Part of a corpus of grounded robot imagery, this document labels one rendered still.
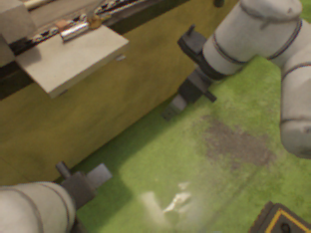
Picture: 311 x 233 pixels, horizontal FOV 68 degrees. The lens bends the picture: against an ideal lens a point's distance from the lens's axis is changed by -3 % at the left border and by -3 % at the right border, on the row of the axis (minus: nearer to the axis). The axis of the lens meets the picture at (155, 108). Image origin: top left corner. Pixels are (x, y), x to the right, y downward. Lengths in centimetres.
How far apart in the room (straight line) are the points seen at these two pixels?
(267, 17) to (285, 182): 120
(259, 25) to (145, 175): 110
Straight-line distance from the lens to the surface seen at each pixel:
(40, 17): 113
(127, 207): 132
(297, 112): 36
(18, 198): 23
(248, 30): 42
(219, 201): 135
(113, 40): 81
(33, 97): 94
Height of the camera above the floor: 127
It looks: 53 degrees down
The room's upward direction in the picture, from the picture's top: 2 degrees counter-clockwise
